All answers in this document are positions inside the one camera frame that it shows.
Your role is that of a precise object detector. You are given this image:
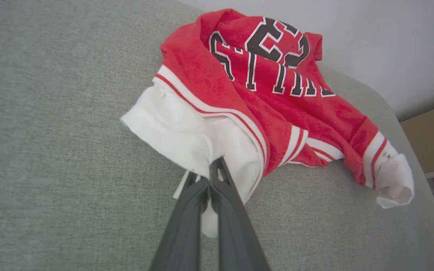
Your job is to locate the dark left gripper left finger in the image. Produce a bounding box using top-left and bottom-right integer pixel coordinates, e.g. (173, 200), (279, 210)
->
(149, 171), (210, 271)

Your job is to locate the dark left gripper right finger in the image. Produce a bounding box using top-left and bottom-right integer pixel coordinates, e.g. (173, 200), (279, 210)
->
(209, 156), (271, 271)

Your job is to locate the red and white jersey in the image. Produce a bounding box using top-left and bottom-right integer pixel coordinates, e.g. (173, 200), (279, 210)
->
(121, 8), (416, 238)

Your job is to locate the grey fabric sofa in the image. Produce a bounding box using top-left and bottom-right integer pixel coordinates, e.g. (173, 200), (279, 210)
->
(0, 0), (434, 271)

